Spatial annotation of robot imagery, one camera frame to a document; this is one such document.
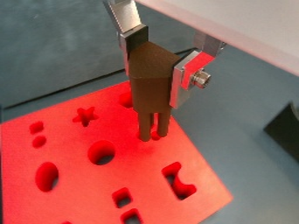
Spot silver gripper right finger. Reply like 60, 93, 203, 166
169, 31, 225, 109

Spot black curved holder stand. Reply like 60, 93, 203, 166
264, 102, 299, 163

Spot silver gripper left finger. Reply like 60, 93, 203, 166
103, 0, 148, 72

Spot dark brown three prong peg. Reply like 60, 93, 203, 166
128, 41, 180, 142

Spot red shape sorter block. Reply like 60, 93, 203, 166
1, 83, 232, 224

